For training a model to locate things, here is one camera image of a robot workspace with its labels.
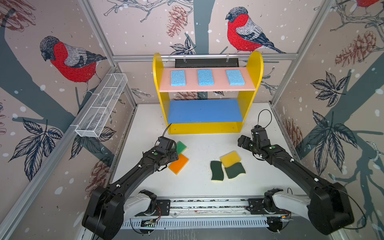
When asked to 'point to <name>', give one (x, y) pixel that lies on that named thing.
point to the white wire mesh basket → (92, 124)
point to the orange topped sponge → (177, 166)
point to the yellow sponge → (230, 158)
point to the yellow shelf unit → (207, 100)
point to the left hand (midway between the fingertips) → (171, 155)
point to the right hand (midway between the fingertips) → (242, 143)
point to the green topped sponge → (181, 148)
